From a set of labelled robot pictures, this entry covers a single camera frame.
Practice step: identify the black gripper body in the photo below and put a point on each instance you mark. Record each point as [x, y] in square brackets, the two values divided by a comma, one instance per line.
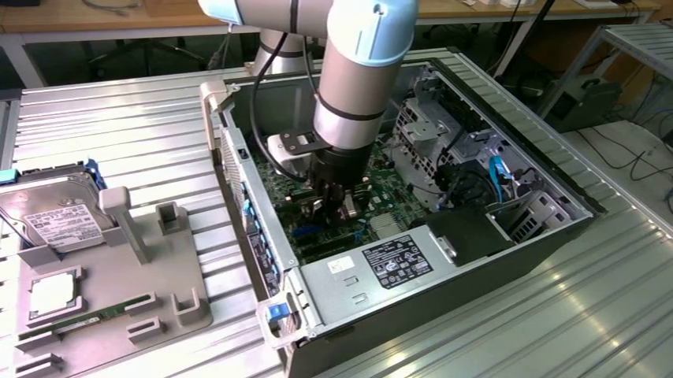
[340, 167]

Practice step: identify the graphics card with black fan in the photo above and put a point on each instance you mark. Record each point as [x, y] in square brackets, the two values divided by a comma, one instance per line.
[297, 206]

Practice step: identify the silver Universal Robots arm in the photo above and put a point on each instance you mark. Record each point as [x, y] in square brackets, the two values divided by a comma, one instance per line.
[357, 78]

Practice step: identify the blue expansion slot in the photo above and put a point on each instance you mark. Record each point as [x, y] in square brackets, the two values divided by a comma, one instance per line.
[304, 231]

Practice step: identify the silver chipset heat sink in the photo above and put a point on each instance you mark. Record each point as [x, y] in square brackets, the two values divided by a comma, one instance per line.
[388, 224]

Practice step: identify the green motherboard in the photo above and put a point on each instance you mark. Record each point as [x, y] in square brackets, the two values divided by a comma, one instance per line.
[389, 185]

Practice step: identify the black expansion slot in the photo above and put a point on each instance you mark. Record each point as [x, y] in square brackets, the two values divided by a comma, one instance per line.
[329, 245]

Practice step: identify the grey power supply with label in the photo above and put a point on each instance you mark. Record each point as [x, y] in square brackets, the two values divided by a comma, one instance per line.
[400, 264]

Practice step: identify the perforated metal disk bay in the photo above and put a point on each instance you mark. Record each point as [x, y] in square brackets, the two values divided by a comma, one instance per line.
[426, 130]

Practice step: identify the black plastic air shroud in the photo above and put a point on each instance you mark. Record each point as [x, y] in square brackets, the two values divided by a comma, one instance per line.
[468, 232]

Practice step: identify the blue case latch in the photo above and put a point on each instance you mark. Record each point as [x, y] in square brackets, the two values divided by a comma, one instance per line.
[277, 311]

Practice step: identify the open black PC case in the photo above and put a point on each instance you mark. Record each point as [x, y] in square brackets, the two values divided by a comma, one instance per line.
[421, 315]

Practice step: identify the grey plastic parts rack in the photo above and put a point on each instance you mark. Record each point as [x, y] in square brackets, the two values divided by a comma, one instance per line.
[95, 275]

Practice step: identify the long wooden desk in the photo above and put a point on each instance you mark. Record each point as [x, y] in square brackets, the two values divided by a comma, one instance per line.
[473, 12]

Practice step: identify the black chair base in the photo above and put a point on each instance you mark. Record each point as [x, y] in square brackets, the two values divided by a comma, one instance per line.
[142, 51]

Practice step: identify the black box device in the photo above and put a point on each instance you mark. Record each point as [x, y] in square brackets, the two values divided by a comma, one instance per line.
[584, 102]

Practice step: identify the hard disk with blue carrier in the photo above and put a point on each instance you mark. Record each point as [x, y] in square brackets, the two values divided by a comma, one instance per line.
[58, 216]

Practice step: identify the loose green RAM stick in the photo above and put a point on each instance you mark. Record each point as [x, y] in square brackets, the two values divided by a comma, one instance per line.
[85, 319]

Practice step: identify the silver CPU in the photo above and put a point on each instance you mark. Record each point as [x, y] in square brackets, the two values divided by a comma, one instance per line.
[51, 293]

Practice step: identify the metal slat side table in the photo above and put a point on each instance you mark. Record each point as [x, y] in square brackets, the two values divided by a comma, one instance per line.
[641, 43]

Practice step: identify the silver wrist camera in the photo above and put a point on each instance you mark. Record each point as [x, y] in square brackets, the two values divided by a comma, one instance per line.
[292, 155]

